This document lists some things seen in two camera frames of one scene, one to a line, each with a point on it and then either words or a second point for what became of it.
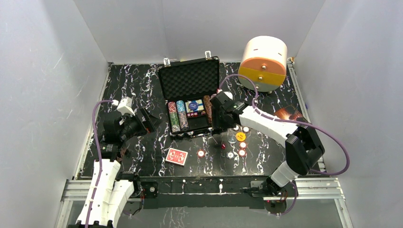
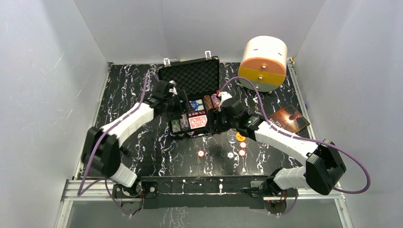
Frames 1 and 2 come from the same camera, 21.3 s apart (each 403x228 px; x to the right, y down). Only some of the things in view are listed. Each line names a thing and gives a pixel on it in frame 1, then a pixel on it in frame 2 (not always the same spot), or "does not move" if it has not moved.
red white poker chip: [200, 153] does not move
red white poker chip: [242, 153] does not move
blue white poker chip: [230, 155] does not move
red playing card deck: [176, 156] to [197, 119]
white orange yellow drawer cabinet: [263, 59] does not move
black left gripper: [141, 119] to [176, 102]
